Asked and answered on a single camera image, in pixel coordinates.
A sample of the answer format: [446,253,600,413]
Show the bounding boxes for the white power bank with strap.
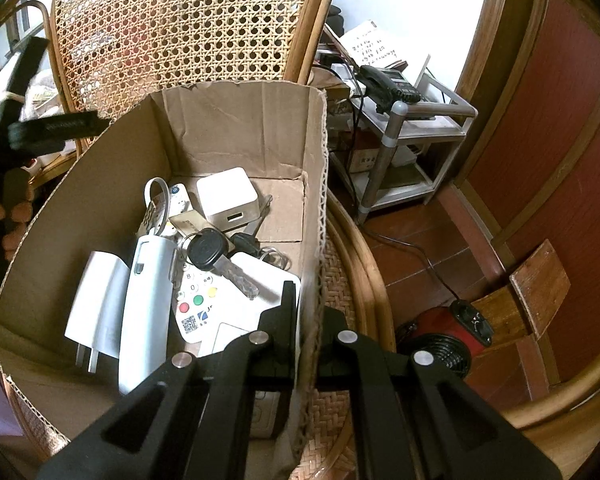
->
[118,177,176,394]

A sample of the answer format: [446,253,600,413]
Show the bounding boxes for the brown cardboard box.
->
[0,81,327,479]

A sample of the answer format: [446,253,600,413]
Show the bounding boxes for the white remote control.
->
[198,252,301,439]

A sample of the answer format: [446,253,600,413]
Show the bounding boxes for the white remote coloured buttons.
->
[136,182,221,346]

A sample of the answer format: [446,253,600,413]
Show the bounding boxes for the white wall charger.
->
[65,252,129,374]

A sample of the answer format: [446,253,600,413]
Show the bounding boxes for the brass key with tag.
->
[169,209,260,300]

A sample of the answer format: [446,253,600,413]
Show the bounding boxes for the black keys with carabiner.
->
[230,195,291,271]

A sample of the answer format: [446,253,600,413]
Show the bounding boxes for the white cube charger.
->
[196,167,260,231]

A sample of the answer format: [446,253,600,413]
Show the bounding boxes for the person's hand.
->
[0,185,34,261]

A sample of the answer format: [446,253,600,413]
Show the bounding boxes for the clear plastic bag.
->
[0,52,64,122]

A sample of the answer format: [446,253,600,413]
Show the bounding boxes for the red black fan heater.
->
[396,300,494,379]

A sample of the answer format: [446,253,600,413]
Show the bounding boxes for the rattan cane armchair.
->
[0,0,600,480]

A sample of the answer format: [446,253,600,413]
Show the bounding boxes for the small wooden stool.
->
[472,240,571,351]

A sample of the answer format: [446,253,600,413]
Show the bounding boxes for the grey metal side shelf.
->
[330,73,478,224]

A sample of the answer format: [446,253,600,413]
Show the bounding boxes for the black desk telephone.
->
[356,65,422,114]

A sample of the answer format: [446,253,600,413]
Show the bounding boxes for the handwritten paper notebook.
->
[339,20,408,72]

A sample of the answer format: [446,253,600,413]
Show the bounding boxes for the black floor power cable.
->
[360,226,462,304]

